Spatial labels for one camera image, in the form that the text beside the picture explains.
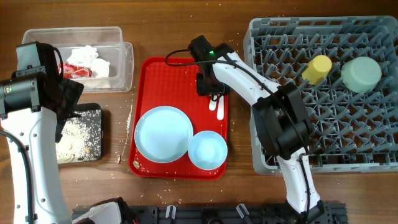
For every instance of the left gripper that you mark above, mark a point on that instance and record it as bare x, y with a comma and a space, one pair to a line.
73, 90

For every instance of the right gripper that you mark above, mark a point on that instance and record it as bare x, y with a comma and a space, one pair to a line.
202, 89

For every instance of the white plastic fork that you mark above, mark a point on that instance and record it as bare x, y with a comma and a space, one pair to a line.
220, 110

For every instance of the red snack wrapper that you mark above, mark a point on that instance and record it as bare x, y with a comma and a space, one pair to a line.
72, 71

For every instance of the white paper napkin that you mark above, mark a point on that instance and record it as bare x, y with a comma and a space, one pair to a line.
88, 56

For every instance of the light blue bowl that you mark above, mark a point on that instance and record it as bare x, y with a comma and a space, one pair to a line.
207, 150

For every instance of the large light blue plate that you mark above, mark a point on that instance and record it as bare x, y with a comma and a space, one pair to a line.
162, 134

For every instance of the yellow plastic cup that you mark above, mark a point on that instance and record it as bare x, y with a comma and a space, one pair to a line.
317, 69

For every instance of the green small bowl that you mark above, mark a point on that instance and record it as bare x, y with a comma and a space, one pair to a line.
361, 74

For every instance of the white plastic spoon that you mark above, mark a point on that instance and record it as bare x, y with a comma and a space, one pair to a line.
212, 105

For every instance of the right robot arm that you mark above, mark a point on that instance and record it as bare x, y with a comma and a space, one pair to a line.
280, 117

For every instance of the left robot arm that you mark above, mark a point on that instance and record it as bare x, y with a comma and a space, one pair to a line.
34, 109

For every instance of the black food waste tray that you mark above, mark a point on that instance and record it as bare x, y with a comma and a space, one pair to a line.
84, 137

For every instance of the clear plastic waste bin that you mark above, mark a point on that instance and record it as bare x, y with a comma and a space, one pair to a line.
111, 47

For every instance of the grey dishwasher rack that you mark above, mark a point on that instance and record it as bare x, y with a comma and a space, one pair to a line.
352, 132

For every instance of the red serving tray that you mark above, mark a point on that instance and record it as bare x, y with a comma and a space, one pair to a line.
162, 85

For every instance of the peanut on table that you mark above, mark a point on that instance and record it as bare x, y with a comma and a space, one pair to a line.
118, 159

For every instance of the peanut on tray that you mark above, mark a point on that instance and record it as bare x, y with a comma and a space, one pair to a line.
136, 164

